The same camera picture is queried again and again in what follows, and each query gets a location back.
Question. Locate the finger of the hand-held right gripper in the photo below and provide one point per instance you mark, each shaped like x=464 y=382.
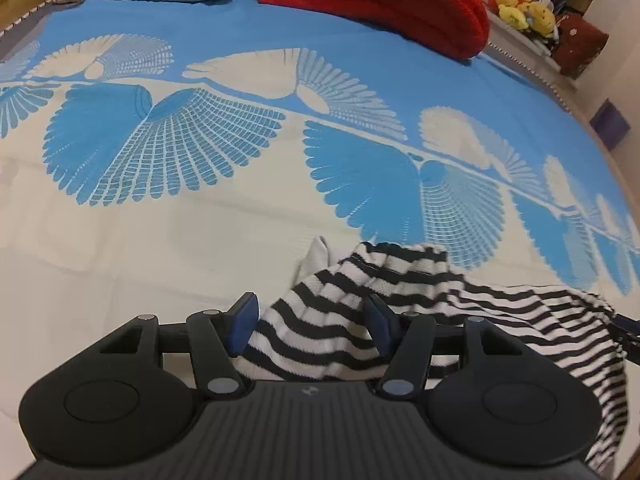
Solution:
x=627 y=325

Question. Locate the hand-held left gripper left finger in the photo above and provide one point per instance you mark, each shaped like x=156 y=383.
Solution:
x=245 y=320

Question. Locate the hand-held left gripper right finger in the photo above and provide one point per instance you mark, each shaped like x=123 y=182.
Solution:
x=380 y=325

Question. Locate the striped black and white shirt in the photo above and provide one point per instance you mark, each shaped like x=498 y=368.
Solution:
x=450 y=305

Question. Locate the blue patterned bed sheet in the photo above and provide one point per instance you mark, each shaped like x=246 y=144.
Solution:
x=250 y=160

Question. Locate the purple box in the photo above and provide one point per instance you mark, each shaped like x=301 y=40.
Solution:
x=610 y=127

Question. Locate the red spotted bag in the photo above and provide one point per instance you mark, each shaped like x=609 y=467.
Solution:
x=582 y=45

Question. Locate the yellow plush toy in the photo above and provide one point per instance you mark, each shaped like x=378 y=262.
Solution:
x=515 y=2
x=542 y=17

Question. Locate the grey mattress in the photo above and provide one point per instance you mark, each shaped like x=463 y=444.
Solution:
x=20 y=25

